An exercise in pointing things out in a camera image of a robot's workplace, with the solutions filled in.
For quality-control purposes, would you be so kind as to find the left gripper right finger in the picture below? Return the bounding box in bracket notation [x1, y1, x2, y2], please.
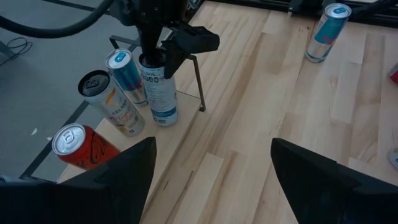
[270, 138, 398, 224]

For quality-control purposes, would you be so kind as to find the blue silver Red Bull can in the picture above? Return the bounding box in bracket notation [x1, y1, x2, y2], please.
[104, 48, 149, 106]
[305, 2, 353, 64]

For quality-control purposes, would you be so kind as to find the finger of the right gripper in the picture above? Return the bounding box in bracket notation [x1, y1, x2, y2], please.
[160, 21, 221, 80]
[137, 24, 163, 63]

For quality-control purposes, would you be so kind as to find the red Coca-Cola can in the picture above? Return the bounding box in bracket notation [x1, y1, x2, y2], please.
[387, 63, 398, 85]
[51, 123, 121, 170]

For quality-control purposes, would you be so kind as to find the Celsius can blue palm print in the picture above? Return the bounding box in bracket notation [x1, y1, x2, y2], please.
[138, 51, 180, 127]

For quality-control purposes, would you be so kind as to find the thin black floor cable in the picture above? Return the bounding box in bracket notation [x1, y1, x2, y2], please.
[0, 37, 34, 67]

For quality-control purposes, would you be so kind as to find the Celsius can orange print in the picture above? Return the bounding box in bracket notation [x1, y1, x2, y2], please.
[77, 69, 146, 138]

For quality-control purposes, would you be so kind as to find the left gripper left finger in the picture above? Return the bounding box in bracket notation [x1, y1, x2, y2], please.
[0, 136, 157, 224]

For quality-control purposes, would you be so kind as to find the wooden shelf black metal frame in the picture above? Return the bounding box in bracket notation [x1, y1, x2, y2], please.
[57, 34, 207, 224]

